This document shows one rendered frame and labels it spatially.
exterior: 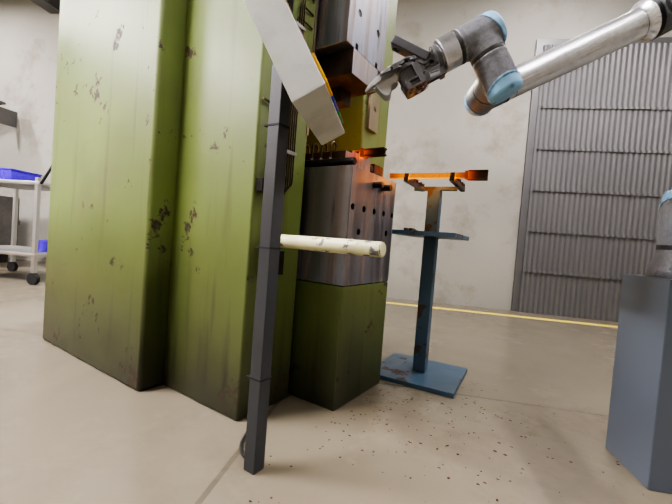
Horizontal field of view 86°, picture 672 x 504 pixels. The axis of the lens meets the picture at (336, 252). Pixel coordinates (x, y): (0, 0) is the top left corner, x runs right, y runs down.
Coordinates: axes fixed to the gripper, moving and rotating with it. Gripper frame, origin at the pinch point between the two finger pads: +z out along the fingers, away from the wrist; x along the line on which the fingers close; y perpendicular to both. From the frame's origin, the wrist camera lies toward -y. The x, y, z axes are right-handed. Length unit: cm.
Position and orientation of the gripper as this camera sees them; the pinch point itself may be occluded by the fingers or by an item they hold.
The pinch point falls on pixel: (368, 87)
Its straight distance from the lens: 111.4
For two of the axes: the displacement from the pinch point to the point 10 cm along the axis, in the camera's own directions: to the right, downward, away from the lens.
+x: 1.5, -0.2, 9.9
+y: 4.3, 9.0, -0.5
